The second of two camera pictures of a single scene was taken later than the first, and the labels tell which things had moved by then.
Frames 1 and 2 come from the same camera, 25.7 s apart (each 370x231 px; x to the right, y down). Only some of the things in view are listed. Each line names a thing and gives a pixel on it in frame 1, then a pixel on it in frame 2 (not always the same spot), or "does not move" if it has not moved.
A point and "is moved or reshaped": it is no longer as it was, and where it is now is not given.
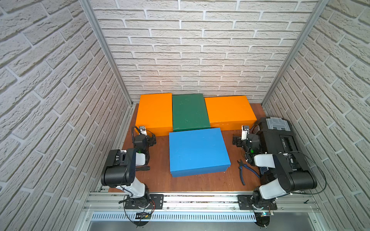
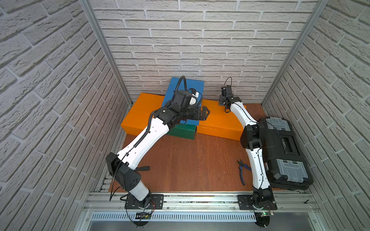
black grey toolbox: x=278 y=136 does not move
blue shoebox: x=197 y=152 to x=190 y=121
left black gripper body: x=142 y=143 to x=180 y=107
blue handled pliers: x=242 y=165 does not move
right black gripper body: x=241 y=143 to x=223 y=99
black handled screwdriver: x=141 y=168 does not move
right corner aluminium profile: x=319 y=7 does not move
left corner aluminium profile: x=102 y=38 does not move
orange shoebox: x=227 y=113 is moved or reshaped
